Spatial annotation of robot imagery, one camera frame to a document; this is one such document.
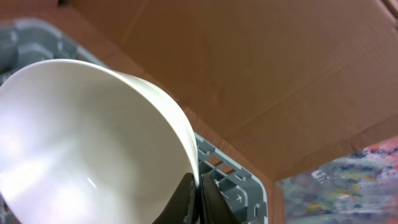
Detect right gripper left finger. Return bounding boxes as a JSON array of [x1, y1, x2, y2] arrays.
[[153, 173, 197, 224]]

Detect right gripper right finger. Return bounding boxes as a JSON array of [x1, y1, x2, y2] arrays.
[[200, 174, 241, 224]]

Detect white bowl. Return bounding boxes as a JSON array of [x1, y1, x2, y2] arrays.
[[1, 59, 199, 223]]

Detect brown cardboard sheet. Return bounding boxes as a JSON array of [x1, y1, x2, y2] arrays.
[[72, 0, 397, 180]]

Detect colourful painted surface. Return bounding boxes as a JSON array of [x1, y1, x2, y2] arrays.
[[277, 137, 397, 224]]

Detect grey dish rack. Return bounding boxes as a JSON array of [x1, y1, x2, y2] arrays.
[[1, 18, 268, 223]]

